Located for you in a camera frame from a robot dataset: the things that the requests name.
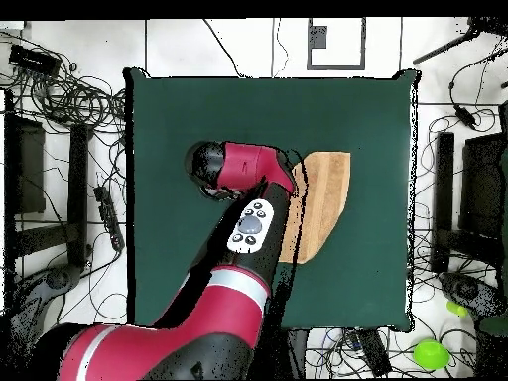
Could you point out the long black power strip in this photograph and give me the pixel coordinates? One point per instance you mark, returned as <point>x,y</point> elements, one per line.
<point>109,218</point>

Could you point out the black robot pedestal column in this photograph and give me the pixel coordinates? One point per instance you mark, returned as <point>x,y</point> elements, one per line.
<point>293,353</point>

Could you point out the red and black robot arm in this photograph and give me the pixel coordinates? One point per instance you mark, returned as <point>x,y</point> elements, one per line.
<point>222,309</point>

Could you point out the large bright green ball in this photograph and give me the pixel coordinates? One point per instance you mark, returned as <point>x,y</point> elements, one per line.
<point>431,354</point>

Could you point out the tan terry towel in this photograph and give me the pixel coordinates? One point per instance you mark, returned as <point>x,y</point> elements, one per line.
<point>321,198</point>

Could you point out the grey rectangular floor frame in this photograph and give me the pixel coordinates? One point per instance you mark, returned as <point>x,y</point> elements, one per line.
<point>363,43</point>

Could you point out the black stand base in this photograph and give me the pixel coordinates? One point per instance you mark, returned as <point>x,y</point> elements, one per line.
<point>47,281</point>
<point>464,289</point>

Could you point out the dark green table cloth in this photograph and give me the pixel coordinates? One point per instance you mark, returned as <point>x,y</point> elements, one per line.
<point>357,119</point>

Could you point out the black tripod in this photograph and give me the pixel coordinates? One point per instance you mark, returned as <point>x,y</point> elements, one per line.
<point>448,47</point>

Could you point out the black power adapter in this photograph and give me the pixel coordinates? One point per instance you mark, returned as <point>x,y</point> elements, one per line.
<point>465,117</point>

